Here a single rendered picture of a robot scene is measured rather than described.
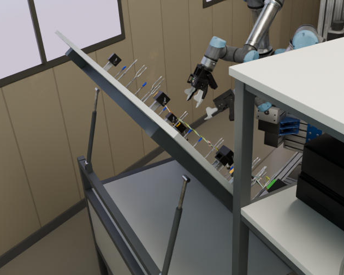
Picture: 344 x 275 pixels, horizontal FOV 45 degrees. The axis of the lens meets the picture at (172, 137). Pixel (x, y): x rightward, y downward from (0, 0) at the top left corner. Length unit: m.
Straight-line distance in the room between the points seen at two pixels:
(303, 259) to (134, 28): 2.78
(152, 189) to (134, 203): 0.15
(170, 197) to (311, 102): 1.54
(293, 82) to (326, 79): 0.07
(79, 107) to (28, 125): 0.45
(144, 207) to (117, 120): 1.47
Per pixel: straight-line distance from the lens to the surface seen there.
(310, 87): 0.88
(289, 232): 1.10
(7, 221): 3.18
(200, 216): 2.13
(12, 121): 2.92
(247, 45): 2.15
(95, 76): 1.81
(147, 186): 2.36
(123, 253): 1.99
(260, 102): 2.28
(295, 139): 2.62
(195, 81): 2.12
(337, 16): 2.51
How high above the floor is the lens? 2.19
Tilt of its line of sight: 30 degrees down
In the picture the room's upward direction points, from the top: 4 degrees counter-clockwise
